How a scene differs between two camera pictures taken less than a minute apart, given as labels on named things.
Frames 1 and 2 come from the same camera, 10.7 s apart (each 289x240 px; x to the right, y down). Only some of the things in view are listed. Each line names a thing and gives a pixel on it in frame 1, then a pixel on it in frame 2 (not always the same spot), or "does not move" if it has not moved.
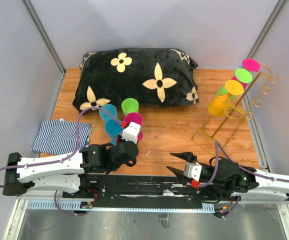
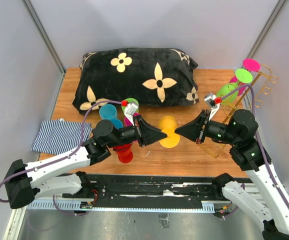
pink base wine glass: [251, 65] does not move
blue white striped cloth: [58, 137] does not move
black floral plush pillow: [153, 77] does not move
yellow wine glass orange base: [219, 106] -> [167, 124]
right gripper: [187, 156] -> [193, 129]
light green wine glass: [129, 105] does not move
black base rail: [148, 192] does not move
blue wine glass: [111, 109] does not move
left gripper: [122, 141] -> [145, 133]
